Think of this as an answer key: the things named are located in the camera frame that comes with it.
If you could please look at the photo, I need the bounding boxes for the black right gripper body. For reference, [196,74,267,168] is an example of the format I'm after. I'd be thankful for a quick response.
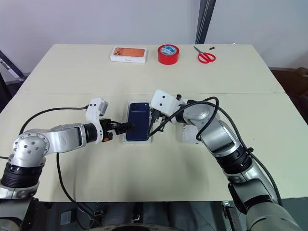
[154,108,169,124]

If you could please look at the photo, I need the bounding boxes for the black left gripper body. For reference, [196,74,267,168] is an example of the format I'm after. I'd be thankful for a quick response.
[100,118,121,143]

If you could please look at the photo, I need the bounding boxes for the dark blue phone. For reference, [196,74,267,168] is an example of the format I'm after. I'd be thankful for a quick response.
[125,102,152,142]

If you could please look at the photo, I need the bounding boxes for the white phone box base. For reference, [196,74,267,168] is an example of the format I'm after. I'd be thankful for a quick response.
[123,101,155,145]

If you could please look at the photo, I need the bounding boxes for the white phone box lid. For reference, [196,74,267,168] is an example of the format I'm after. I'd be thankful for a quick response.
[176,98,205,145]

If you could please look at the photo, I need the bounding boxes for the orange printed phone box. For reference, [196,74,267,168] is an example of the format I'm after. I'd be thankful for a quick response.
[109,46,148,64]

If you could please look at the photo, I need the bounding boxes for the red tape roll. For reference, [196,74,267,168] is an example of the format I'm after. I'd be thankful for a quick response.
[157,43,181,65]

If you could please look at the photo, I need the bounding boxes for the black slanted pole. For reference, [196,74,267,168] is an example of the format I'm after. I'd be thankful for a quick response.
[195,0,216,45]

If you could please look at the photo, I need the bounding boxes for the dark metal stand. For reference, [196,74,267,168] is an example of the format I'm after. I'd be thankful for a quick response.
[0,49,27,114]

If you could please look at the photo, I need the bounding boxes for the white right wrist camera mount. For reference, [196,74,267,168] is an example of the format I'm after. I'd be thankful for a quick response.
[150,89,180,116]

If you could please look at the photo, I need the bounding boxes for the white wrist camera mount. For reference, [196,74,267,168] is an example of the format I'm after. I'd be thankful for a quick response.
[150,89,180,116]
[85,97,109,145]

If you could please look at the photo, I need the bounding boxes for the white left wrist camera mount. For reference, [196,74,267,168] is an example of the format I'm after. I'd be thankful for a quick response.
[85,97,109,145]

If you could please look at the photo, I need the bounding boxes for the red handled scissors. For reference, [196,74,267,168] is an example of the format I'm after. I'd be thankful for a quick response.
[193,46,217,64]

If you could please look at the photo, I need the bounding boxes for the metal table bracket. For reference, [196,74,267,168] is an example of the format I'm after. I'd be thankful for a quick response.
[221,200,242,231]

